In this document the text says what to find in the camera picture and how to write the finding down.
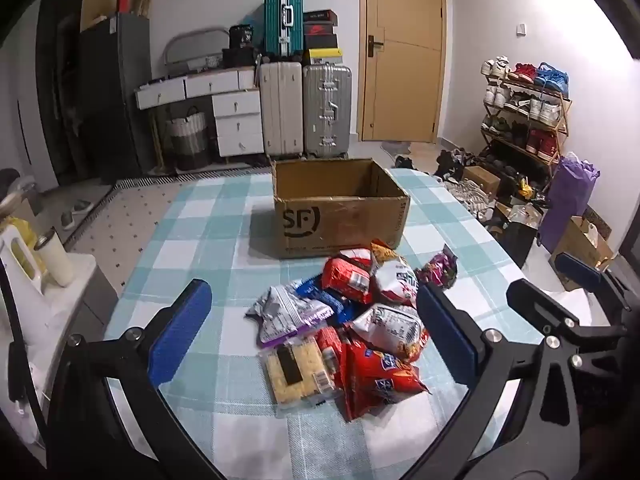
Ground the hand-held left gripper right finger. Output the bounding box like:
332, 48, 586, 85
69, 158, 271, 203
400, 282, 583, 480

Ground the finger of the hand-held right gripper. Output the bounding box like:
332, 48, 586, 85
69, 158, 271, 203
506, 278, 629, 342
556, 252, 632, 312

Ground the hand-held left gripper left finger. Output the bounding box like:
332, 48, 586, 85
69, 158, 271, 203
46, 278, 226, 480

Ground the white snack bag orange print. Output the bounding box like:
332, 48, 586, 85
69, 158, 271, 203
350, 302, 431, 363

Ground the dark purple snack packet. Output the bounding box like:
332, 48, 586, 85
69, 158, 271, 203
415, 247, 459, 290

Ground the white snack bag fries print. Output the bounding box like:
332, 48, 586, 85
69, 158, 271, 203
370, 241, 420, 307

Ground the large red snack bag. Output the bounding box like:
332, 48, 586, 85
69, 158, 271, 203
340, 337, 432, 423

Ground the silver purple snack bag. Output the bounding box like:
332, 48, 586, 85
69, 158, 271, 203
245, 284, 335, 348

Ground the red white snack packet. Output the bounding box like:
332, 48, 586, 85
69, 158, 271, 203
321, 255, 373, 306

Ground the clear cracker packet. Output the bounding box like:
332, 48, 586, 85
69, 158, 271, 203
257, 336, 343, 407

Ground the blue snack packet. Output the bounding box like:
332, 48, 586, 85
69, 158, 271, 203
295, 277, 358, 323

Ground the open brown storage box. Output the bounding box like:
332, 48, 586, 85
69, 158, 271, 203
549, 215, 616, 293

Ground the black shopping bag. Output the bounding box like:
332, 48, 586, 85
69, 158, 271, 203
492, 205, 538, 268

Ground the teal checked tablecloth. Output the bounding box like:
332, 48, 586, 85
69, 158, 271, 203
102, 167, 596, 480

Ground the wooden shoe rack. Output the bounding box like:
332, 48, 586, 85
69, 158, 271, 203
479, 72, 574, 186

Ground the beige dotted rug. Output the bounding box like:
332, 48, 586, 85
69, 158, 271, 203
65, 172, 201, 281

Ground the pile of loose shoes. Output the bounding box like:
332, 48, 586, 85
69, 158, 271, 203
392, 149, 501, 221

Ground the small brown cardboard box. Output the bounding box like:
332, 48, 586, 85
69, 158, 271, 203
462, 165, 501, 198

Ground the white plastic jug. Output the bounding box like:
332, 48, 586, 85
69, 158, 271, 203
0, 225, 51, 301

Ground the woven laundry basket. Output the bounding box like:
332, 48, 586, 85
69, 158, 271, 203
165, 105, 208, 171

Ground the white drawer desk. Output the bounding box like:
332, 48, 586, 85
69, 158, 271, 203
135, 67, 264, 158

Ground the dark grey cabinet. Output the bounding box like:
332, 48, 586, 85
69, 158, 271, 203
77, 12, 153, 181

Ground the beige suitcase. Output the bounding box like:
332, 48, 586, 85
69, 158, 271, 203
259, 61, 304, 157

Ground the wooden door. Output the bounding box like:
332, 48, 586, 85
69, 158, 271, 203
359, 0, 447, 143

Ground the silver suitcase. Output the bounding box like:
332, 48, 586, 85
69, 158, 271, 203
302, 62, 352, 158

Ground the black printed bag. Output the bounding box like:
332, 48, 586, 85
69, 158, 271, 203
229, 25, 256, 51

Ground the yellow black shoe box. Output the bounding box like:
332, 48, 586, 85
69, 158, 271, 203
304, 48, 345, 66

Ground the teal suitcase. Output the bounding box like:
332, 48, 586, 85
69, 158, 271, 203
263, 0, 305, 58

